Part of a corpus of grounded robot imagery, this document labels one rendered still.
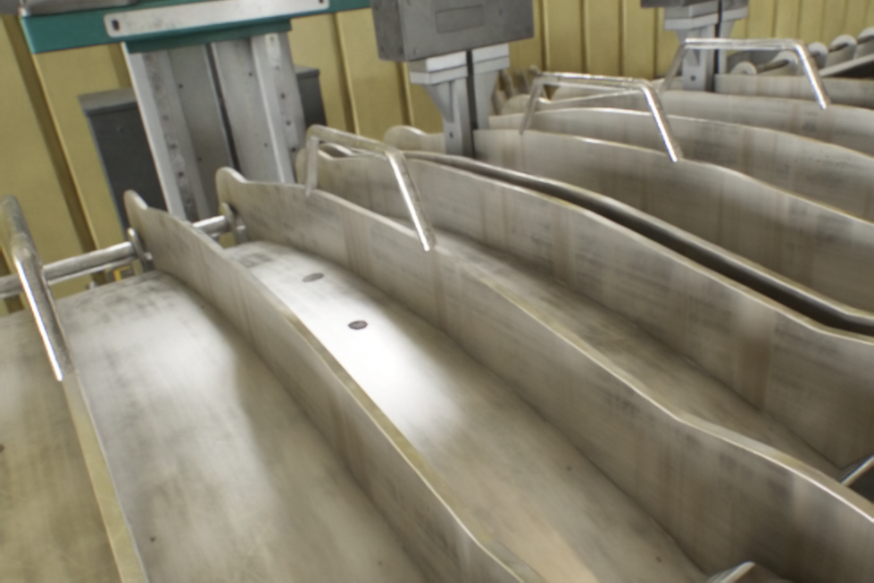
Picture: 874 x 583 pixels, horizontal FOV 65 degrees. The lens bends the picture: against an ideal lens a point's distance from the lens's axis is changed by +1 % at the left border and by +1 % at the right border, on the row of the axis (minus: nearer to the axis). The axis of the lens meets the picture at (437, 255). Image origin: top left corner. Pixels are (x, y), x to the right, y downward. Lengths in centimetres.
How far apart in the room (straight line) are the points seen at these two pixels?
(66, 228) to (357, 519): 226
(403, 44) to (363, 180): 11
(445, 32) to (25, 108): 196
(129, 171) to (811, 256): 155
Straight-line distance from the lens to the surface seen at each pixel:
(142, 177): 177
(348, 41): 269
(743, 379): 33
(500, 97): 305
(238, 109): 167
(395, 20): 55
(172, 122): 160
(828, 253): 41
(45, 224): 248
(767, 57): 398
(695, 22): 69
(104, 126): 175
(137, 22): 138
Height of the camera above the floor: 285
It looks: 22 degrees down
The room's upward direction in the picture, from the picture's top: 7 degrees counter-clockwise
